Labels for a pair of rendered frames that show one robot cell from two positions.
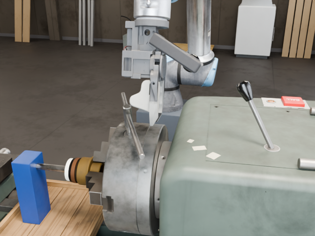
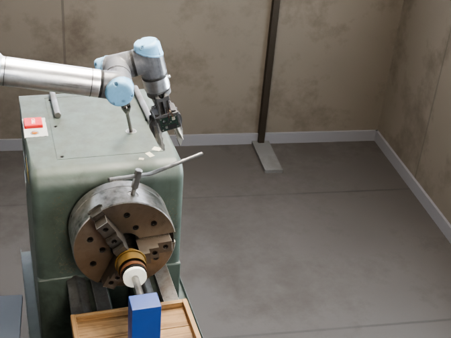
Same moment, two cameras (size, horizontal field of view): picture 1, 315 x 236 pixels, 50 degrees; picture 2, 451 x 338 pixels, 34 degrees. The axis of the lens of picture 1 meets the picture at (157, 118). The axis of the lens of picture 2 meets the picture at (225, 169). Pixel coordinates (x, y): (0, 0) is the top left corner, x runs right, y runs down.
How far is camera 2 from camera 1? 2.47 m
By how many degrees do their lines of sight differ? 101
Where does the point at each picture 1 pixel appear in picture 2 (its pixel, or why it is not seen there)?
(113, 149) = (153, 203)
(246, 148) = (137, 139)
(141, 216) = not seen: hidden behind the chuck
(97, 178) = (149, 245)
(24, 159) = (150, 300)
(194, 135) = (131, 158)
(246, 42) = not seen: outside the picture
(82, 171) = (143, 258)
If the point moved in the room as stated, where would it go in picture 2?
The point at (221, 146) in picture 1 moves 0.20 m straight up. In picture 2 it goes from (141, 147) to (142, 91)
